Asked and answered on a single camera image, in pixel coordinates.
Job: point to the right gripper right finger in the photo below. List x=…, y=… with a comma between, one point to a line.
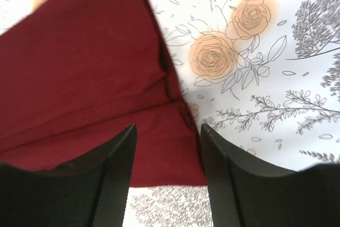
x=247, y=191

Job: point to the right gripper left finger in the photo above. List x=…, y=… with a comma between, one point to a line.
x=90, y=190

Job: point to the dark red t shirt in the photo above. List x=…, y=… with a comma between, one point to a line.
x=75, y=73

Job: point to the floral patterned table mat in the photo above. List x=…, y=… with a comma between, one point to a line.
x=264, y=74

